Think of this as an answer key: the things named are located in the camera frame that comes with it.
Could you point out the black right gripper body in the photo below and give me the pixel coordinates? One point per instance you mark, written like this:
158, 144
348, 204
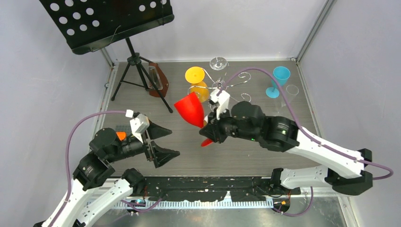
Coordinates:
227, 126

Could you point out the chrome wine glass rack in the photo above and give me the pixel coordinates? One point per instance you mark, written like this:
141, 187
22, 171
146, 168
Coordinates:
220, 84

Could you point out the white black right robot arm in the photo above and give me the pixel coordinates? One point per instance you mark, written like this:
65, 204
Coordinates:
344, 172

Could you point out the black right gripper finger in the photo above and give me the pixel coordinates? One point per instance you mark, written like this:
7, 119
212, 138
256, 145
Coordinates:
211, 118
211, 132

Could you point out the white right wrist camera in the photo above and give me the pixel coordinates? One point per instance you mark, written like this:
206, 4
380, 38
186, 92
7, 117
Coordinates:
219, 99

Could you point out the yellow wine glass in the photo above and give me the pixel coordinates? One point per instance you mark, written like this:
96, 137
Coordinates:
195, 76

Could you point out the grey building baseplate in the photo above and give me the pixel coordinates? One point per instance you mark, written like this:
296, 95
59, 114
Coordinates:
123, 128

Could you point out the red wine glass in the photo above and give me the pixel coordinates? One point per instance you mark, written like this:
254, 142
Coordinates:
191, 110

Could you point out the black music stand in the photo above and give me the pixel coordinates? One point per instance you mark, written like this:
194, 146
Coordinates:
91, 25

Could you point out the blue wine glass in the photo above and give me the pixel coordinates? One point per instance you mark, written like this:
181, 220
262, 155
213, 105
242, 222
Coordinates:
281, 75

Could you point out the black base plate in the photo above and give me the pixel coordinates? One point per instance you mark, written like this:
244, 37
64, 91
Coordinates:
210, 189

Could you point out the orange curved toy tube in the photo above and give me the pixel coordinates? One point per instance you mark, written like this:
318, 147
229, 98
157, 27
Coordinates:
121, 135

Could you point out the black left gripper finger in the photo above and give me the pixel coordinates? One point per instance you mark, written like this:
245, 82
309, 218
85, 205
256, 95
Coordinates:
162, 155
155, 131

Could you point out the brown wooden metronome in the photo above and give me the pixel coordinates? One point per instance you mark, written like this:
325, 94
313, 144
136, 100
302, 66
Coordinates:
158, 77

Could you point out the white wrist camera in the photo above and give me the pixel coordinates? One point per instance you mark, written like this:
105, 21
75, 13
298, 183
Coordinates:
138, 124
219, 99

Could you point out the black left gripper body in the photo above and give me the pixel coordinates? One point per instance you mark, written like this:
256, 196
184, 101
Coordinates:
146, 144

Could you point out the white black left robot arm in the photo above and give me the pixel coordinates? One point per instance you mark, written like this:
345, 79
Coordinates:
107, 147

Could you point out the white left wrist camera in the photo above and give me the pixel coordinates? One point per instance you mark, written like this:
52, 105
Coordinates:
138, 124

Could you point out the clear wine glass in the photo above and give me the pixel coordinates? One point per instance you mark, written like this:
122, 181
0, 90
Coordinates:
290, 92
220, 65

